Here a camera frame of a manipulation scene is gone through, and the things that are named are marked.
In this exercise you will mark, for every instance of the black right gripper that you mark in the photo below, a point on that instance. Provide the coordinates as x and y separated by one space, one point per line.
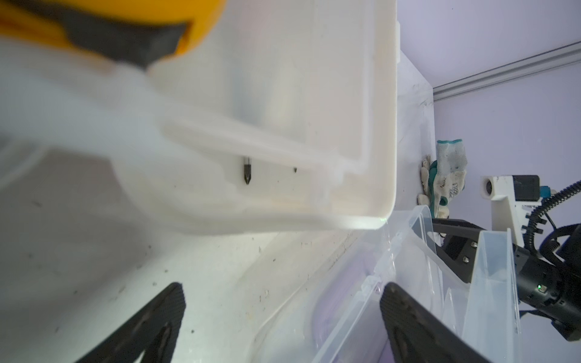
551 287

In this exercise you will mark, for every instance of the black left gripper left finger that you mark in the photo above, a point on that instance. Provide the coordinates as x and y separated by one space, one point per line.
148 336

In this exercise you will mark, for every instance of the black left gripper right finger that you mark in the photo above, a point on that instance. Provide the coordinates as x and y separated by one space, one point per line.
416 335

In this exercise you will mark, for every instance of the purple clear-lid toolbox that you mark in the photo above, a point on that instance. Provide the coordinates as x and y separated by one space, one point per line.
335 315

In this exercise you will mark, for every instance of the white plastic toolbox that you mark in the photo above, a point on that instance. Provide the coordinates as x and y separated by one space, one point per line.
306 89

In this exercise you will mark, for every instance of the white dotted green-cuffed glove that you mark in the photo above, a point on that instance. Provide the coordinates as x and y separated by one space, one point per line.
446 176

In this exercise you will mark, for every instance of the cream printed work glove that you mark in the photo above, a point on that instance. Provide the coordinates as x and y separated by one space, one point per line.
425 198

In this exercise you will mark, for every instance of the yellow black screwdriver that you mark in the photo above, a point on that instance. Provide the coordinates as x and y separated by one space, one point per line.
247 170

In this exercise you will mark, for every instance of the yellow black tape measure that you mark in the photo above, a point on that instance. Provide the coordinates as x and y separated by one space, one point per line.
139 33

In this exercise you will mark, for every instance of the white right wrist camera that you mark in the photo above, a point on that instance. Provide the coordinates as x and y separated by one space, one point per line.
513 198

